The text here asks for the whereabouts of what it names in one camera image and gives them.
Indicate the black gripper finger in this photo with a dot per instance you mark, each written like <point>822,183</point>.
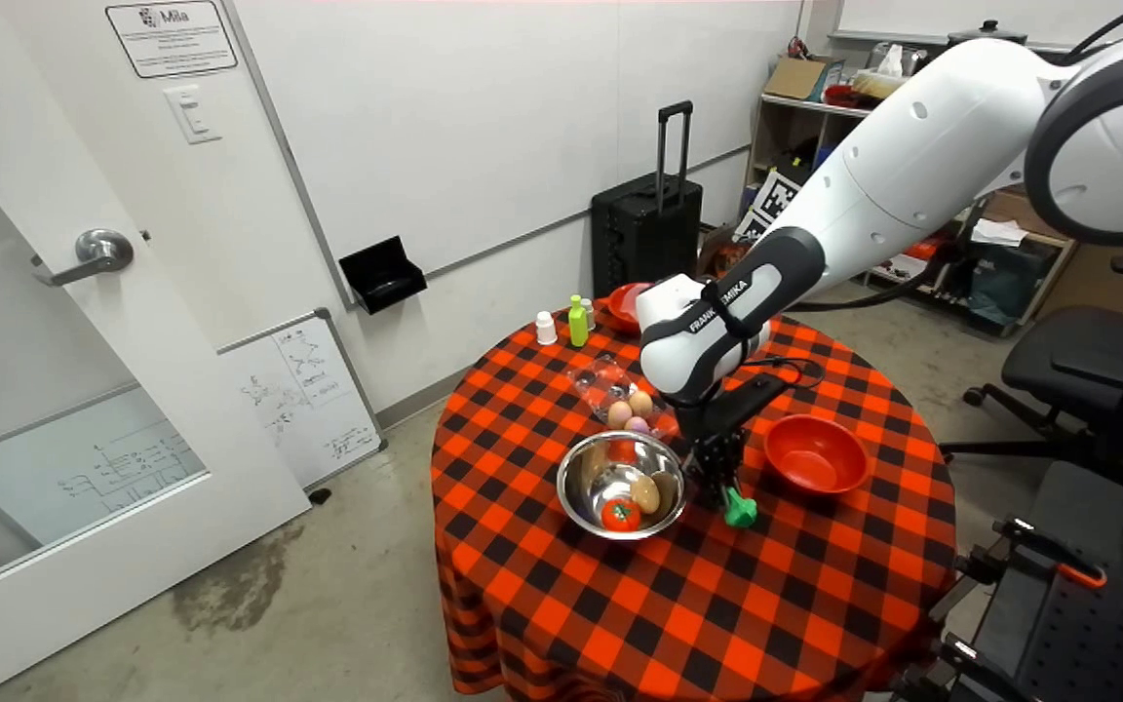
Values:
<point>708,474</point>
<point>730,457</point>

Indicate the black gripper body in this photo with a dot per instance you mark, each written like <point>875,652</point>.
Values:
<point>714,421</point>

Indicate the green toy broccoli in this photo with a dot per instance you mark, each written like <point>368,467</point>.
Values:
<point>740,507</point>

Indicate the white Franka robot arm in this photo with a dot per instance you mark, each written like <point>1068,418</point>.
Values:
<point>1069,175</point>

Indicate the steel mixing bowl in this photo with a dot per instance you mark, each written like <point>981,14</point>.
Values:
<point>621,486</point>

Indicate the clear bowl of eggs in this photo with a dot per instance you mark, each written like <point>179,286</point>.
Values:
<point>621,404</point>

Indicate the red bowl with plastic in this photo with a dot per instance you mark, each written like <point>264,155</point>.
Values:
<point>621,307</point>

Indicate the red black plaid tablecloth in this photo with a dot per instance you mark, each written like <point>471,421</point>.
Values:
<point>816,597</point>

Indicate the green squeeze bottle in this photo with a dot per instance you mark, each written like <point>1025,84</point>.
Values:
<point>578,322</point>

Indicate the small white bottle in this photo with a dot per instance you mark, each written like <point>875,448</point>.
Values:
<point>543,329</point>

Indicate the black rolling suitcase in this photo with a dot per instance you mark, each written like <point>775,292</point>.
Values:
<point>647,227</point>

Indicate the orange black clamp left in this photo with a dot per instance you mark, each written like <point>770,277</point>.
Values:
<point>1069,564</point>

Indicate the wooden shelf with clutter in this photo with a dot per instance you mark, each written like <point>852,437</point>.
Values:
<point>905,168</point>

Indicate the black perforated mounting board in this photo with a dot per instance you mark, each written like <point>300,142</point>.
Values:
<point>1055,638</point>

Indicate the black office chair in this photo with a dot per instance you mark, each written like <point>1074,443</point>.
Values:
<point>1068,385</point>

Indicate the small whiteboard on floor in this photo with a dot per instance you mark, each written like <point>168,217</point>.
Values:
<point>307,396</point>

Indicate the paper sign on door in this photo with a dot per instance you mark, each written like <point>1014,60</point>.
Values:
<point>179,36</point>

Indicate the black wall-mounted box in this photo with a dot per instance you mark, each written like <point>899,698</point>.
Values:
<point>383,273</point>

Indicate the white door with handle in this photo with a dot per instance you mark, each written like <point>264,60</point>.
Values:
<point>127,455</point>

